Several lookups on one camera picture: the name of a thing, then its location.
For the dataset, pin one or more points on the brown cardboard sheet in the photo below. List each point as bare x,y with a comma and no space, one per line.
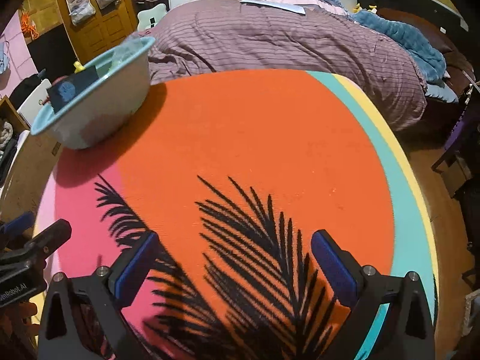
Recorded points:
33,168

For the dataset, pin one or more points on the yellow plush toy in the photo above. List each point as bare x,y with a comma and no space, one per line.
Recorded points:
365,7

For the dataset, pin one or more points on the clear plastic bag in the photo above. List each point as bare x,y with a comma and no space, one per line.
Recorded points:
127,52

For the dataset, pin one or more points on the hanging light blue bag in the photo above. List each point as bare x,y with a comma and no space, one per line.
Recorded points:
3,58

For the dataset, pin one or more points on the person's left hand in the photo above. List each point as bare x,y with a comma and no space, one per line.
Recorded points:
26,313

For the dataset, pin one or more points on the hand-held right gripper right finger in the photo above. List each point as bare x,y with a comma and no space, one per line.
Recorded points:
335,270

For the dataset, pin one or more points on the blue plastic basin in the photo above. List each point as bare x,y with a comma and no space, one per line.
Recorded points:
108,108

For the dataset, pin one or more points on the white board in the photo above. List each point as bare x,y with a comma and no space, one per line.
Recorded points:
35,101

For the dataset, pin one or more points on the light blue pillow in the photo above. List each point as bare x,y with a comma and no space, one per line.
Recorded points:
442,93

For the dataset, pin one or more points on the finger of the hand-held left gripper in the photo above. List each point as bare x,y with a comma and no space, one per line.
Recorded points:
48,240
17,223

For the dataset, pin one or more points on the black printed pouch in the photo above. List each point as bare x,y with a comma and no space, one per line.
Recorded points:
73,90

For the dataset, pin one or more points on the white shaped chair back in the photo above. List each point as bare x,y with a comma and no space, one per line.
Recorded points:
152,17

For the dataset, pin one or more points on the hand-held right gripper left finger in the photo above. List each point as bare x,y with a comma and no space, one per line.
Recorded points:
137,270

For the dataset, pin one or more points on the blue fluffy blanket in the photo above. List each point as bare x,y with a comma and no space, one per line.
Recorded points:
405,41

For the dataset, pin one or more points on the pale paper sheet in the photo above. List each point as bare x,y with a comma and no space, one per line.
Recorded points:
273,5

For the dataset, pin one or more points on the black bag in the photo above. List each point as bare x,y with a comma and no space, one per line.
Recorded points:
28,88

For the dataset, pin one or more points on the dark wooden chair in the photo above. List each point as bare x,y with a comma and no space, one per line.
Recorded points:
455,172

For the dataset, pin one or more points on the dark brown sofa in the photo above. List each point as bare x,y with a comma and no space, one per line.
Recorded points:
431,22

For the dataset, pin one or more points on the purple striped quilt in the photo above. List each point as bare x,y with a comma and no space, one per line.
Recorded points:
281,45

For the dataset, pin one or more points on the wooden shelf with clothes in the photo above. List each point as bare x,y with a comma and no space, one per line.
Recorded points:
11,138

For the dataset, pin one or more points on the wooden door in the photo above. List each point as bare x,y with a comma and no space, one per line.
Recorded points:
108,33

